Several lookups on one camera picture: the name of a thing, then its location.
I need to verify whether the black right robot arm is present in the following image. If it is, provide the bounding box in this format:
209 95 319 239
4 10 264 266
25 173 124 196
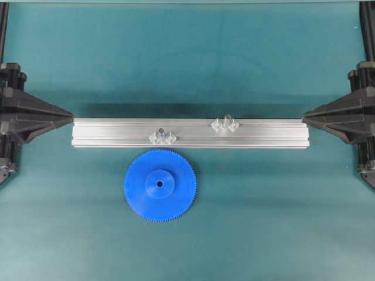
302 1 374 145

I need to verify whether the right steel shaft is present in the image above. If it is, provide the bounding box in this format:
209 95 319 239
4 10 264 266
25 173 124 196
223 114 231 129

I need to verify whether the left steel shaft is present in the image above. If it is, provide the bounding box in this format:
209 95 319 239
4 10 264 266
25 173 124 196
156 128 165 142

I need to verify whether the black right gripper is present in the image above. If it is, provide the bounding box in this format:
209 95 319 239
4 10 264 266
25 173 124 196
302 61 374 144

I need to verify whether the aluminium extrusion rail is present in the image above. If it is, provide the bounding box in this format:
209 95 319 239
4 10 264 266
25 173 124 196
71 117 310 149

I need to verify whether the large blue plastic gear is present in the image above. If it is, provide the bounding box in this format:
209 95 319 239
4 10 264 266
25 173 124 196
124 149 197 222

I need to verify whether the clear bracket shaft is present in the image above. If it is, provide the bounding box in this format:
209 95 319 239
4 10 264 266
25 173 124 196
227 118 239 132
164 132 177 145
210 118 223 132
149 132 159 145

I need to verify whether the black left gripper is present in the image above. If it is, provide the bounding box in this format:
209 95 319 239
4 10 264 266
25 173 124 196
1 63 74 144

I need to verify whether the steel shaft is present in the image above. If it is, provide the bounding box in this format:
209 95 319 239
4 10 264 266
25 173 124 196
156 128 165 142
223 114 231 129

